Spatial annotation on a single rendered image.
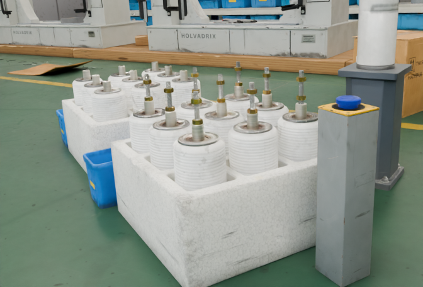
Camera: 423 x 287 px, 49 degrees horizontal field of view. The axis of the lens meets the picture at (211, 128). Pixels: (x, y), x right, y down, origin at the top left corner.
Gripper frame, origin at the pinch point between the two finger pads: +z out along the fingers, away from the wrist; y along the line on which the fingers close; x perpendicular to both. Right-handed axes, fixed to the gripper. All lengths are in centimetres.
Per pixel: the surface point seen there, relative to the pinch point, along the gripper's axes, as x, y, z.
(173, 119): 0.9, -0.2, 20.5
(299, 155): 9.7, -23.5, 28.4
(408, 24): -345, -312, 43
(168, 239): 14.0, 4.4, 39.5
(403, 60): -60, -97, 25
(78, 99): -61, 20, 28
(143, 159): -1.5, 6.3, 29.1
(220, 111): -1.9, -10.9, 20.7
